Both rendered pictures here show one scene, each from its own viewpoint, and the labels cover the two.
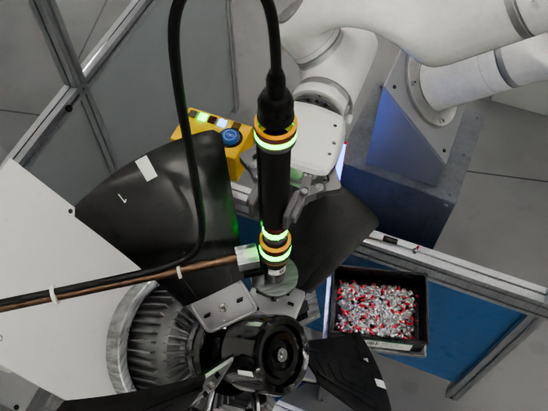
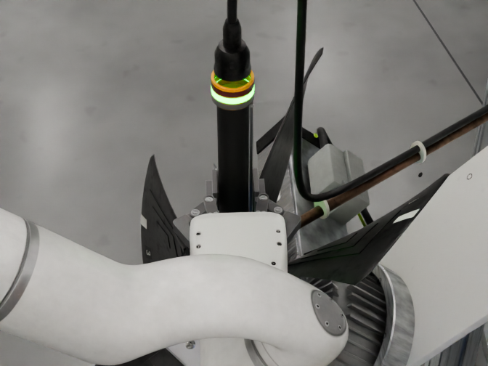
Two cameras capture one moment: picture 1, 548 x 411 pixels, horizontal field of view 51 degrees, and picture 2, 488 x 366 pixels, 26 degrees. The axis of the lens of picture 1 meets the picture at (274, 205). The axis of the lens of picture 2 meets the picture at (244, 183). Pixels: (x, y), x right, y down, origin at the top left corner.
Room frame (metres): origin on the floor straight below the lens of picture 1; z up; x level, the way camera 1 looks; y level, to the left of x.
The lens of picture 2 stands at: (1.13, -0.33, 2.29)
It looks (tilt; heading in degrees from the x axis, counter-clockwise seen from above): 44 degrees down; 156
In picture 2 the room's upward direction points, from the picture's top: straight up
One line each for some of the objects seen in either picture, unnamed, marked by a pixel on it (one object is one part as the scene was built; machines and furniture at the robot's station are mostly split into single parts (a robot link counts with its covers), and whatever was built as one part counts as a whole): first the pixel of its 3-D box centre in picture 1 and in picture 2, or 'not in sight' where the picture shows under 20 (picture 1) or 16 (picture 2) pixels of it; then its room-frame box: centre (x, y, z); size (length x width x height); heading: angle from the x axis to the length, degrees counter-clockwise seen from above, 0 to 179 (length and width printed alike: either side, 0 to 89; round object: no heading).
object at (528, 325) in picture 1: (486, 360); not in sight; (0.51, -0.63, 0.39); 0.04 x 0.04 x 0.78; 68
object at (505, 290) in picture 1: (366, 243); not in sight; (0.67, -0.23, 0.82); 0.90 x 0.04 x 0.08; 68
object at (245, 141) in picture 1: (214, 146); not in sight; (0.82, 0.14, 1.02); 0.16 x 0.10 x 0.11; 68
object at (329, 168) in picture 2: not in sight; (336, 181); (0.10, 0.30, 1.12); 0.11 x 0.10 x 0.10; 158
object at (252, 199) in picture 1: (252, 187); (266, 197); (0.40, 0.03, 1.47); 0.07 x 0.03 x 0.03; 158
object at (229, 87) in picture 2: (276, 130); (232, 87); (0.37, 0.00, 1.62); 0.04 x 0.04 x 0.03
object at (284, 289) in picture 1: (268, 264); not in sight; (0.37, 0.01, 1.31); 0.09 x 0.07 x 0.10; 103
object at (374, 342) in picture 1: (376, 307); not in sight; (0.49, -0.23, 0.85); 0.22 x 0.17 x 0.07; 83
